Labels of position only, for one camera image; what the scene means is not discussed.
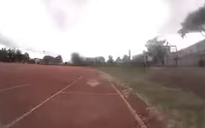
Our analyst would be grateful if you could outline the distant trees and buildings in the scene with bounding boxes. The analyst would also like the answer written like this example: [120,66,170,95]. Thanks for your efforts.
[33,50,147,66]

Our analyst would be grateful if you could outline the red running track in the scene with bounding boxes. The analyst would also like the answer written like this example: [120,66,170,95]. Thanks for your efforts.
[0,61,158,128]

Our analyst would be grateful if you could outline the pale kerb strip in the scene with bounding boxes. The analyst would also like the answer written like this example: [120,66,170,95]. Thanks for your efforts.
[96,68,178,128]

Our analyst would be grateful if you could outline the grass field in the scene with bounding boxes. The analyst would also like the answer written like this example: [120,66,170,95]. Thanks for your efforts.
[96,65,205,128]

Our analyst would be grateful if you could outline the grey building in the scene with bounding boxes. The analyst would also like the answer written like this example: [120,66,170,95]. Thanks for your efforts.
[175,36,205,67]

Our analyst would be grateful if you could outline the row of dark trees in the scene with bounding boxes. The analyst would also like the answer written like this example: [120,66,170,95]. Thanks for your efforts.
[0,46,32,64]

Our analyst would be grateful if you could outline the large dark tree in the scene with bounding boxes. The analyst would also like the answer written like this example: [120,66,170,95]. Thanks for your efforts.
[177,0,205,39]

